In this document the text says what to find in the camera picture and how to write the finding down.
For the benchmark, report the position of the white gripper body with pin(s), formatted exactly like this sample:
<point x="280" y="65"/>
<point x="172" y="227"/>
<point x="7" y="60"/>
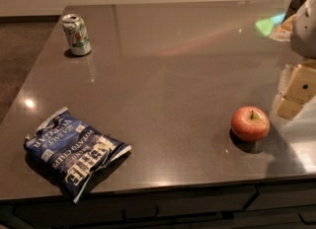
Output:
<point x="305" y="31"/>

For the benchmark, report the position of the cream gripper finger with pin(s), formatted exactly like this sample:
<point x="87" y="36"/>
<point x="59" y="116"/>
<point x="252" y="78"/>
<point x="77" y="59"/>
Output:
<point x="283" y="31"/>
<point x="296" y="88"/>

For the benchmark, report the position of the red apple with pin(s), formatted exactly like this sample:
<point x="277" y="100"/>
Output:
<point x="250" y="124"/>

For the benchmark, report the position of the blue potato chip bag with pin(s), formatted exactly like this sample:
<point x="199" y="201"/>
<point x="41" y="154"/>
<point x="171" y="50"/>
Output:
<point x="73" y="150"/>

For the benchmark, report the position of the dark right drawer front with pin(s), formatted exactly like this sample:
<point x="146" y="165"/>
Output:
<point x="284" y="196"/>

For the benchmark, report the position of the dark cabinet drawer front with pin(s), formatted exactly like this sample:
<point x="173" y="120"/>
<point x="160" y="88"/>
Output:
<point x="105" y="210"/>

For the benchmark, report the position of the green and white soda can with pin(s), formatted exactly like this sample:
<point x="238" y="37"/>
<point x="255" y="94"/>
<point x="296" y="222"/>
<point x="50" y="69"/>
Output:
<point x="76" y="34"/>

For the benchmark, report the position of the black drawer handle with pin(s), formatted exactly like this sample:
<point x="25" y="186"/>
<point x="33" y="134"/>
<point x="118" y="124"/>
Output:
<point x="138" y="214"/>

